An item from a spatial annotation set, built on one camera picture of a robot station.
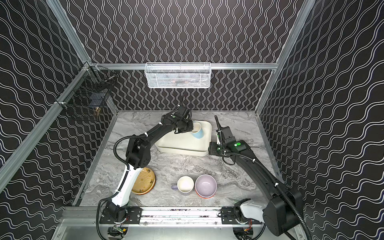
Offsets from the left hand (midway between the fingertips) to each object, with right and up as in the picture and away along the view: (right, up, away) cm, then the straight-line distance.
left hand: (193, 126), depth 99 cm
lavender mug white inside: (-5, -33, -17) cm, 37 cm away
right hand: (+12, -13, -17) cm, 24 cm away
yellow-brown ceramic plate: (-27, -31, -16) cm, 44 cm away
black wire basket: (-67, +24, -2) cm, 72 cm away
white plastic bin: (-5, -12, +1) cm, 13 cm away
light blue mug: (+2, -4, -4) cm, 6 cm away
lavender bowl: (+7, -33, -18) cm, 38 cm away
